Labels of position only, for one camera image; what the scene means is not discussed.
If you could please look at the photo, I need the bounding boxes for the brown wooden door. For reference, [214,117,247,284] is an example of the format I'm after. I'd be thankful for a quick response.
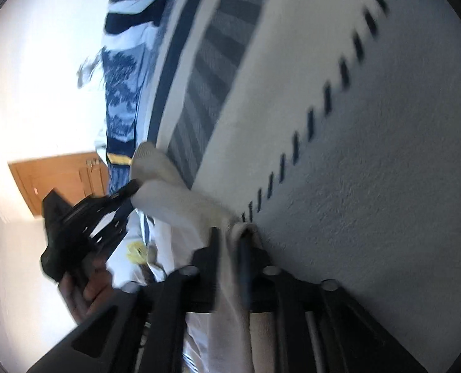
[8,152,109,216]

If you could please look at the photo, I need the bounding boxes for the person's left hand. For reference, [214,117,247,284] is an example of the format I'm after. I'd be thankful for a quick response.
[58,258,115,325]

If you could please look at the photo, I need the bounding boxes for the white navy striped bedspread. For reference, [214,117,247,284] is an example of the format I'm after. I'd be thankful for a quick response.
[138,0,461,372]

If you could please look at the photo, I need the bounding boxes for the beige knit garment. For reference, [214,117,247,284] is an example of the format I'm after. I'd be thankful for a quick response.
[130,141,274,372]

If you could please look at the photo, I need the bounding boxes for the yellow plastic bag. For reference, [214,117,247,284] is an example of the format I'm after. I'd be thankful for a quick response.
[126,241,148,265]

